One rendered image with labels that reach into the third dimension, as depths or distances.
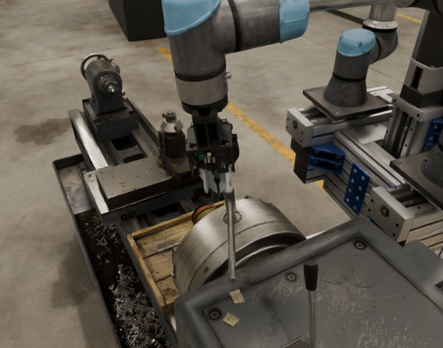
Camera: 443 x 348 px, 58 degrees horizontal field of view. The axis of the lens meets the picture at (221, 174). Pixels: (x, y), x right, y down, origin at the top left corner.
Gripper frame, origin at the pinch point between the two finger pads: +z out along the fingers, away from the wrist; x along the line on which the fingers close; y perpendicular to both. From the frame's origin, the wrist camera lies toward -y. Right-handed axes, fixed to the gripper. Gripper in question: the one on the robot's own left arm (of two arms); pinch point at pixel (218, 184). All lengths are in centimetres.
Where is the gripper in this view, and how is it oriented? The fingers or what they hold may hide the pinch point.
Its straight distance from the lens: 74.8
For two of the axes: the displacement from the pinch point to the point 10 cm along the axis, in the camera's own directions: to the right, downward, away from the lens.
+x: 9.9, -1.0, -0.4
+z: 1.0, 7.5, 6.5
